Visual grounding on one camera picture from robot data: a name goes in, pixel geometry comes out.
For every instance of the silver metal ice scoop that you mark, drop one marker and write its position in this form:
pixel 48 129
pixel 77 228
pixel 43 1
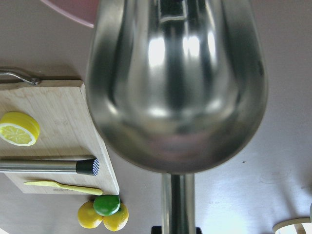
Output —
pixel 176 87

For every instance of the pink bowl of ice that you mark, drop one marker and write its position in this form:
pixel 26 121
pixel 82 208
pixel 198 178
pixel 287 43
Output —
pixel 83 12

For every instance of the steel muddler black tip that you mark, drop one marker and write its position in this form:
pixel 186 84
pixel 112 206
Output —
pixel 88 167

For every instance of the wooden cutting board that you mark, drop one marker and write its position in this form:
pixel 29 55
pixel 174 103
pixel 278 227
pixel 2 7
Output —
pixel 67 132

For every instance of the yellow plastic knife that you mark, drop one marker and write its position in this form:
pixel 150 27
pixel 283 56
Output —
pixel 87 190

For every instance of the green lime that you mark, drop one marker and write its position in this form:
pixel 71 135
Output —
pixel 106 205

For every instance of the yellow lemon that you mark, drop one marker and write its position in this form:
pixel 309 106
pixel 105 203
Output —
pixel 87 216
pixel 118 220

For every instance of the half lemon slice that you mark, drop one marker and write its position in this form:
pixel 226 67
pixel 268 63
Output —
pixel 19 129

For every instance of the mint green bowl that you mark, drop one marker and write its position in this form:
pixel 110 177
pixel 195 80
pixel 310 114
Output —
pixel 294 226

